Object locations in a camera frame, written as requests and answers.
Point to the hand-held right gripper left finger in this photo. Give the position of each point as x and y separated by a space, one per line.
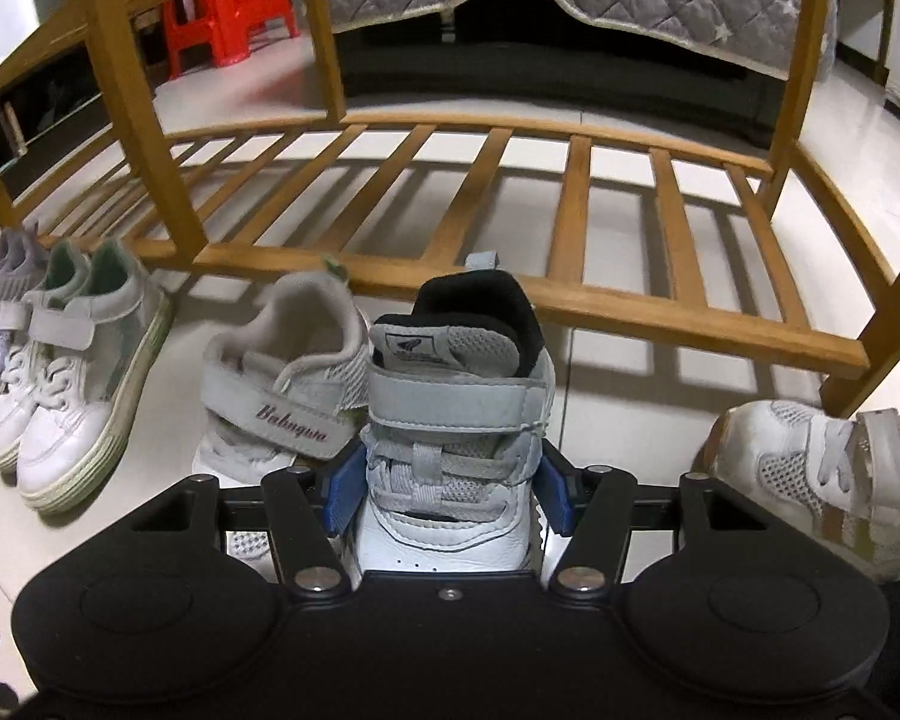
343 495

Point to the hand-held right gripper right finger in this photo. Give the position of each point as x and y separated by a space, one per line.
555 491

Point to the wooden shoe rack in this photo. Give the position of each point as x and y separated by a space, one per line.
570 296

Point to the white sneaker green lining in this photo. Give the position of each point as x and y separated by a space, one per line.
15 360
82 405

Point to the low wooden cabinet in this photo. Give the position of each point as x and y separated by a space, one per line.
60 112

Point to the red plastic stool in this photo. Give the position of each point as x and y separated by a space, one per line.
225 15

